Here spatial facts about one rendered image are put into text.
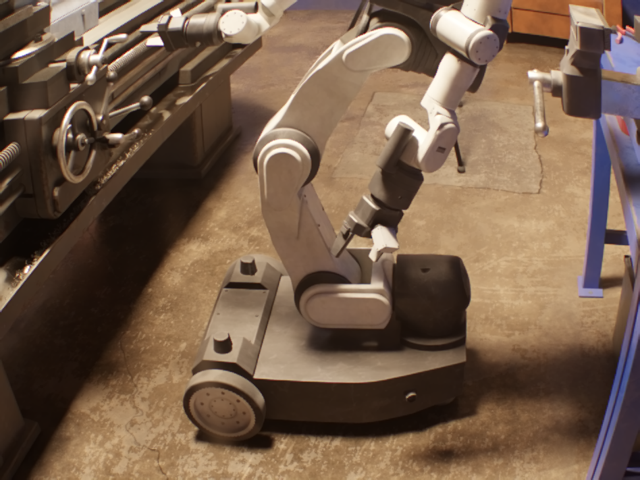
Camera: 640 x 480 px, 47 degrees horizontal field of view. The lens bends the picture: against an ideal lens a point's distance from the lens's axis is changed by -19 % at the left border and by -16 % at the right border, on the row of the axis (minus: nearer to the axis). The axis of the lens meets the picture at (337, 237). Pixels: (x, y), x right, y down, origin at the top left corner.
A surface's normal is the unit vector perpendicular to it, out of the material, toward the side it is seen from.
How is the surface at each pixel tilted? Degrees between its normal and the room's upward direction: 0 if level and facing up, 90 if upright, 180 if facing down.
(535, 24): 90
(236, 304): 0
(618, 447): 90
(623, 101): 90
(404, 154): 64
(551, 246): 0
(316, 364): 0
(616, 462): 90
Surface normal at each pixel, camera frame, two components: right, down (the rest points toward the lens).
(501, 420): -0.04, -0.88
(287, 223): -0.14, 0.80
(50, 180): 0.98, 0.07
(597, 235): -0.21, 0.47
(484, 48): 0.55, 0.57
